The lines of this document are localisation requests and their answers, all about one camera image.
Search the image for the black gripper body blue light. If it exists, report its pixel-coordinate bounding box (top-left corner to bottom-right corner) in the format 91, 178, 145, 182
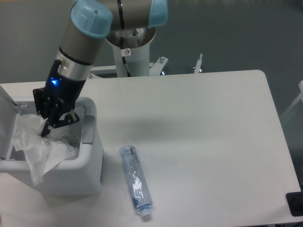
44, 72, 86, 116

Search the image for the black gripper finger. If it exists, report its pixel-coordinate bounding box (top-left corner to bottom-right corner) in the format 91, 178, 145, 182
33, 87, 62, 137
50, 113, 79, 128

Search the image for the white plastic wrapper bag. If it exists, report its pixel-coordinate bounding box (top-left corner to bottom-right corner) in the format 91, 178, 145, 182
12, 114, 80, 185

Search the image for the crushed clear plastic bottle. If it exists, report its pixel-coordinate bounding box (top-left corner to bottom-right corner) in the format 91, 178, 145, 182
119, 145, 153, 218

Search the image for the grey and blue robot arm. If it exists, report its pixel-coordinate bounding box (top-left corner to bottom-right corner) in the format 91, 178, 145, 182
33, 0, 169, 136

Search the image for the white open trash can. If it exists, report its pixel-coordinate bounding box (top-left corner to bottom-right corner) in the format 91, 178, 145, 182
0, 89, 103, 196

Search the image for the black device at table edge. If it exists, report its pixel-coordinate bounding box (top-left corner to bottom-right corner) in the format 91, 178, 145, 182
286, 192, 303, 217

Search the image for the black cable on pedestal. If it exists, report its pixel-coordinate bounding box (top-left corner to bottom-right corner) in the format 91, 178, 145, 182
119, 36, 131, 78

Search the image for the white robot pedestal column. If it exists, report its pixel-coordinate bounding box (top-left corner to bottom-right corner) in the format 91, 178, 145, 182
105, 26, 157, 78

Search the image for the white metal base frame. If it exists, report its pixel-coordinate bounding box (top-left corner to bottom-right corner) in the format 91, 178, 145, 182
88, 53, 204, 79

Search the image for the white frame at right edge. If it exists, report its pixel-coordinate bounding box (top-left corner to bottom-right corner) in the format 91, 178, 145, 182
280, 81, 303, 126

